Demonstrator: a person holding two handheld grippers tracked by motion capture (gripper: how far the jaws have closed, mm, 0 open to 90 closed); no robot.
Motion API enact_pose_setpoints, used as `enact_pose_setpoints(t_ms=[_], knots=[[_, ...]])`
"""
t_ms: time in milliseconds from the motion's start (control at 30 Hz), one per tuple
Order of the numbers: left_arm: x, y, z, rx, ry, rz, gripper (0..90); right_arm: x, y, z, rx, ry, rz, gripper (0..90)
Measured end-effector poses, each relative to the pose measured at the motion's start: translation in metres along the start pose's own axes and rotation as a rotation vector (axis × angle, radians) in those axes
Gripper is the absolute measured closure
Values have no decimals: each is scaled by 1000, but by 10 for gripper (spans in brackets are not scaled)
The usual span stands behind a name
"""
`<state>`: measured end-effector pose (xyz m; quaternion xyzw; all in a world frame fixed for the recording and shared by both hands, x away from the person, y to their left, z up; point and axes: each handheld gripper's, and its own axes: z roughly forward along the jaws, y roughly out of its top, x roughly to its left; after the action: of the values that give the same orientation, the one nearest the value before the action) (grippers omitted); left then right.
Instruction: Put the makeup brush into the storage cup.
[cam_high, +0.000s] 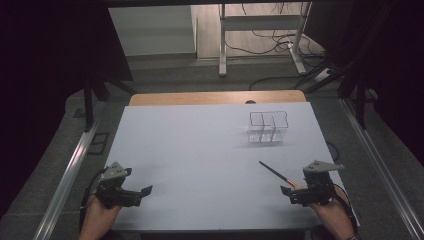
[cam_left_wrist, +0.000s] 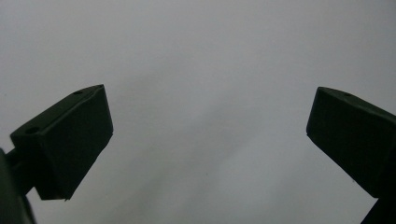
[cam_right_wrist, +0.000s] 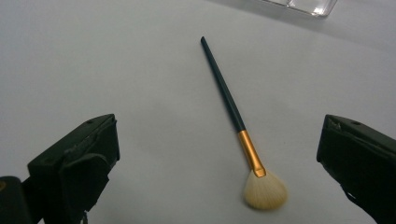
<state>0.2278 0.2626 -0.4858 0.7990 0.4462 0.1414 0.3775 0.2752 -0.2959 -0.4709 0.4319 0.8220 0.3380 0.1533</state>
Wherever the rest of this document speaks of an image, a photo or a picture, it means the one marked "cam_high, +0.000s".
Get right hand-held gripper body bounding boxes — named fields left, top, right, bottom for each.
left=290, top=159, right=346, bottom=207

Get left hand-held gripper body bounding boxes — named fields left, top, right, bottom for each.
left=95, top=161, right=144, bottom=210

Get thin dark brush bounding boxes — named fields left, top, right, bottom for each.
left=258, top=160, right=302, bottom=189

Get clear acrylic organizer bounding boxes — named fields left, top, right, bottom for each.
left=246, top=110, right=290, bottom=145

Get person's left hand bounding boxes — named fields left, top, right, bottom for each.
left=83, top=194, right=123, bottom=229

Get person's right hand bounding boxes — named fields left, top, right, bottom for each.
left=309, top=188, right=352, bottom=232

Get white table cover sheet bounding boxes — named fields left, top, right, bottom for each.
left=105, top=101, right=362, bottom=233

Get black metal stand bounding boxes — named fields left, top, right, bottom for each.
left=303, top=59, right=379, bottom=131
left=81, top=74, right=138, bottom=133

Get white power strip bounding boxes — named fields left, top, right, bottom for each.
left=313, top=67, right=334, bottom=83

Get black curtain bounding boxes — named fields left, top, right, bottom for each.
left=0, top=0, right=134, bottom=219
left=304, top=0, right=424, bottom=168

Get white panel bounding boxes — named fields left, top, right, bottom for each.
left=107, top=4, right=198, bottom=58

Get left hand-held gripper cable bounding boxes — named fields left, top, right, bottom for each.
left=78, top=167, right=110, bottom=232

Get hand-held gripper cable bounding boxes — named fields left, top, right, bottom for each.
left=78, top=167, right=110, bottom=232
left=328, top=184, right=360, bottom=234

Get right hand-held gripper cable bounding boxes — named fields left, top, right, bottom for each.
left=328, top=184, right=360, bottom=234

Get black cable loop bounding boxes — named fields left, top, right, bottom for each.
left=325, top=140, right=341, bottom=163

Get aluminium rail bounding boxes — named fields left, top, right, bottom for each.
left=339, top=97, right=424, bottom=240
left=32, top=99, right=107, bottom=240

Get black rectangular floor frame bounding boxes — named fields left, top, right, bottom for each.
left=86, top=132, right=110, bottom=156

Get black floor cables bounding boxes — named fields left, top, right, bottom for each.
left=223, top=3, right=338, bottom=92

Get white metal desk frame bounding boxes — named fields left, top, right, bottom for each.
left=217, top=2, right=313, bottom=78

